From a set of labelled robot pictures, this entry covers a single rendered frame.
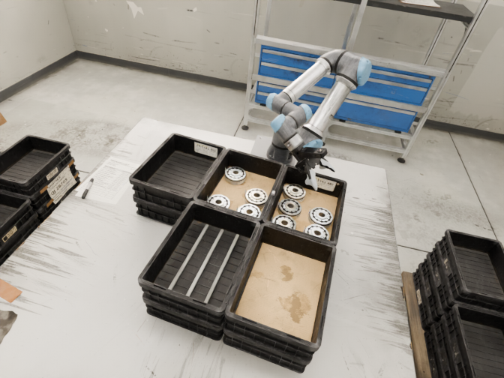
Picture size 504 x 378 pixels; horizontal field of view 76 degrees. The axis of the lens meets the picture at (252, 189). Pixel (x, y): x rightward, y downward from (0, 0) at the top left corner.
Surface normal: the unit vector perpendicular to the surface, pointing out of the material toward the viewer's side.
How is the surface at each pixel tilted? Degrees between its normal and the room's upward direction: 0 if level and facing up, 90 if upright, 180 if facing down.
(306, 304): 0
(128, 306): 0
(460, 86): 90
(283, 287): 0
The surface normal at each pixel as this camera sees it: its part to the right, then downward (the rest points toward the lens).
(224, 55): -0.22, 0.65
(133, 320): 0.10, -0.73
